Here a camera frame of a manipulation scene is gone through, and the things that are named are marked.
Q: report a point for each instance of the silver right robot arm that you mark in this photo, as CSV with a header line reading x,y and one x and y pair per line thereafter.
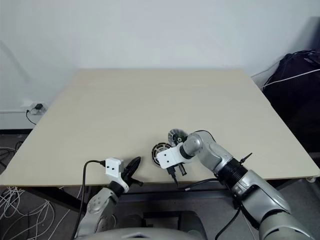
x,y
262,195

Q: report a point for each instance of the silver robot torso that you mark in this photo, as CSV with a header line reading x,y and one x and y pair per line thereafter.
x,y
140,235

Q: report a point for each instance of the black rectangular base block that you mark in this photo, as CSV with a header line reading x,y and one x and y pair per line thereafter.
x,y
161,218

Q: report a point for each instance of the white table corner bumper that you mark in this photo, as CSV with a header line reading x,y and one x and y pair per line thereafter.
x,y
310,179

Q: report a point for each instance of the black power adapter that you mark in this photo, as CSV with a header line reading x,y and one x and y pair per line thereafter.
x,y
38,107

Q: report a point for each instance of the silver motor cover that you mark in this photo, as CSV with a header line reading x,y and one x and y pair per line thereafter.
x,y
176,137

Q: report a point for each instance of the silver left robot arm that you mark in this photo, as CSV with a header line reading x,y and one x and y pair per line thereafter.
x,y
97,202

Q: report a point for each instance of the black bag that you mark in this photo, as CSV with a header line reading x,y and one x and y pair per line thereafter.
x,y
295,105

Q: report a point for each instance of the black metal table frame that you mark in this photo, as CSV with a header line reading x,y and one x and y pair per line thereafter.
x,y
55,197

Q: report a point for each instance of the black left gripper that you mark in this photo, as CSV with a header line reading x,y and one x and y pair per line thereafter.
x,y
126,176

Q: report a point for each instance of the dark rounded shape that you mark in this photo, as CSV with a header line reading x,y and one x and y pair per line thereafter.
x,y
132,222
191,221

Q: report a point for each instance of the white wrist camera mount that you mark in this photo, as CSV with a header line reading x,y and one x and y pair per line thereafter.
x,y
112,167
166,157

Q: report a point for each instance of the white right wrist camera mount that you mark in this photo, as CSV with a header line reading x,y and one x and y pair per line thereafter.
x,y
166,157

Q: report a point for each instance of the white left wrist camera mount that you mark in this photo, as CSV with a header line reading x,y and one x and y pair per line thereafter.
x,y
112,167

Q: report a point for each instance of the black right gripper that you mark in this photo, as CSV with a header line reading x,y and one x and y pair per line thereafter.
x,y
180,170

